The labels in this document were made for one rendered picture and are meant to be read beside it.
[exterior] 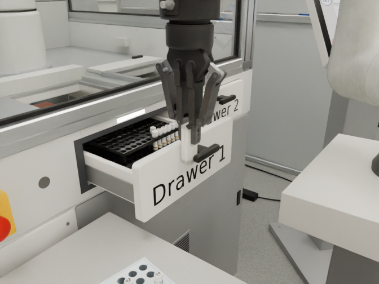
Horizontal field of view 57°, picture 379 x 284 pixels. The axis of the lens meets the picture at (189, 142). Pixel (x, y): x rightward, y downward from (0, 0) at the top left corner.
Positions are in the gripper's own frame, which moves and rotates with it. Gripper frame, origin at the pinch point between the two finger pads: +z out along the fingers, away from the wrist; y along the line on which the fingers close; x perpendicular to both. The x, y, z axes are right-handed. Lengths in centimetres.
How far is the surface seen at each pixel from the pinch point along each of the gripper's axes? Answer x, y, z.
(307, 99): 169, -34, 39
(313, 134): 169, -27, 61
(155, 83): 11.3, -18.0, -5.6
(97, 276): -20.1, -3.4, 17.4
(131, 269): -18.2, 2.8, 13.9
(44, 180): -18.3, -17.6, 5.4
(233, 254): 53, -18, 73
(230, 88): 41.4, -15.9, 1.6
